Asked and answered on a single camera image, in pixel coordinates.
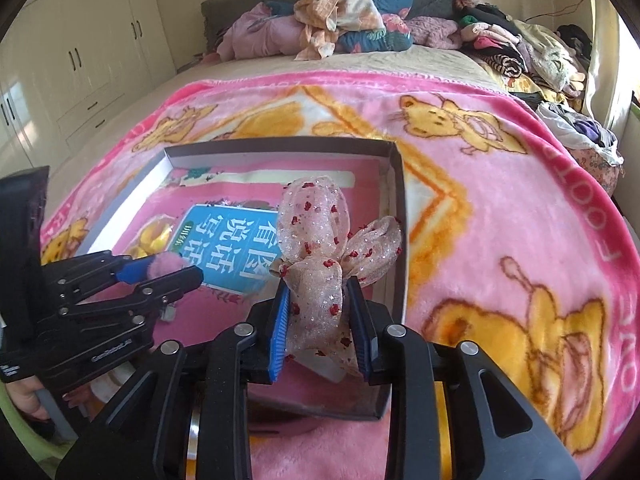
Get pink fluffy pompom hair tie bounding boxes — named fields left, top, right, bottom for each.
left=145, top=250, right=189, bottom=281

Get yellow rings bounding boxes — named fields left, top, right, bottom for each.
left=121, top=213, right=181, bottom=261

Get sheer dotted ribbon bow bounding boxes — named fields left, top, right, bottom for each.
left=273, top=176, right=404, bottom=376

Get white hair claw clip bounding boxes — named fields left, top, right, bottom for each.
left=90, top=362, right=136, bottom=404

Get green sleeve forearm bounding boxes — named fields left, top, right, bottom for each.
left=1, top=384, right=73, bottom=479

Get person's left hand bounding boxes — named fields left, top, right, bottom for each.
left=6, top=376, right=92, bottom=420

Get dark cardboard box tray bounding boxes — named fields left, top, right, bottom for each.
left=80, top=136, right=408, bottom=420

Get pink cartoon bear blanket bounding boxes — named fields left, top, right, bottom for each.
left=41, top=70, right=639, bottom=478

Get white wardrobe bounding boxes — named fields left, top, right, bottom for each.
left=1, top=0, right=176, bottom=174

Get pink bedding bundle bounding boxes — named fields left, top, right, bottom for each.
left=216, top=2, right=305, bottom=62

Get orange floral cloth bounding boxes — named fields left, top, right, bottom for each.
left=293, top=0, right=385, bottom=61

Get pile of clothes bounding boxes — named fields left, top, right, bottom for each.
left=406, top=0, right=626, bottom=196

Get dark blue floral quilt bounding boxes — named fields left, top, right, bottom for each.
left=266, top=0, right=411, bottom=55

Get cream curtain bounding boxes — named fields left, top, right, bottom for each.
left=582, top=0, right=639, bottom=139

